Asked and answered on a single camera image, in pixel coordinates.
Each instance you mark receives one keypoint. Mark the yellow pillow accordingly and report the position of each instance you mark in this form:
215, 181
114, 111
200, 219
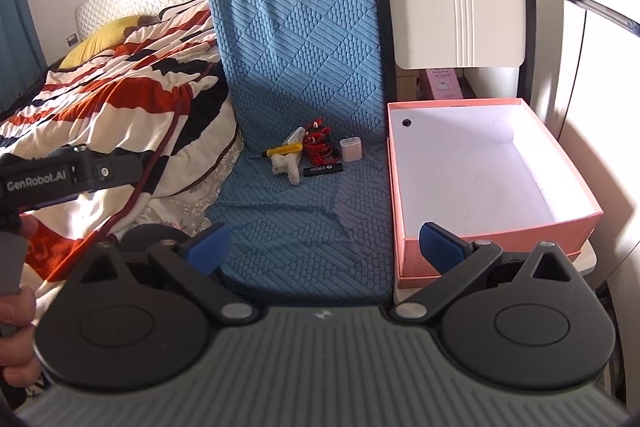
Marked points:
100, 39

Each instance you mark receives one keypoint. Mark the white fuzzy toy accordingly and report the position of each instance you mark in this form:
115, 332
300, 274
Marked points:
287, 167

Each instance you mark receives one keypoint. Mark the blue textured mat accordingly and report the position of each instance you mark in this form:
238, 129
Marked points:
300, 32

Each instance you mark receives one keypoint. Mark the white charger plug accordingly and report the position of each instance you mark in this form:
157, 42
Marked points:
351, 150

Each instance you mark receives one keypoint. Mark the red black toy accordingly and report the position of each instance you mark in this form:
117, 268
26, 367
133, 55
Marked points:
320, 147

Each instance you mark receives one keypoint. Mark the yellow screwdriver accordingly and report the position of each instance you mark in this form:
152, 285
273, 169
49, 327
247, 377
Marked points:
282, 150

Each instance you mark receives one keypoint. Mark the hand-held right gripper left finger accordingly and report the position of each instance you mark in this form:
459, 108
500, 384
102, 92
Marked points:
207, 249

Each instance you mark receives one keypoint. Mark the small pink carton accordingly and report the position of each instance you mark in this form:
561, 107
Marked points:
445, 84

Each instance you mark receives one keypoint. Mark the red white striped blanket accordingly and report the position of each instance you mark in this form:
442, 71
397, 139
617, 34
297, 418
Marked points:
125, 97

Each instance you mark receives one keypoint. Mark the wall socket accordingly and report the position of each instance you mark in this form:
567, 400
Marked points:
72, 40

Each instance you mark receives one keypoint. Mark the blue curtain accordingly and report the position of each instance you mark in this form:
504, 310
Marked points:
20, 32

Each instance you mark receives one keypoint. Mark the person's left hand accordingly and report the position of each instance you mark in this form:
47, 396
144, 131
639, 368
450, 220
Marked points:
15, 309

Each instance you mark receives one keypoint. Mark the pink cardboard box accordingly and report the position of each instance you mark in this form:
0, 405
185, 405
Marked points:
500, 167

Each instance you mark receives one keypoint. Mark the small white plastic tube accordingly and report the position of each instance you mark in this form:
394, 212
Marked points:
295, 135

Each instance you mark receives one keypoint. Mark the black rectangular stick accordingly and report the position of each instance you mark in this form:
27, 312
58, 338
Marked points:
322, 170

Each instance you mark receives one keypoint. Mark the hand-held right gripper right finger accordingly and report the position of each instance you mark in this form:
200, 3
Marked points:
440, 252

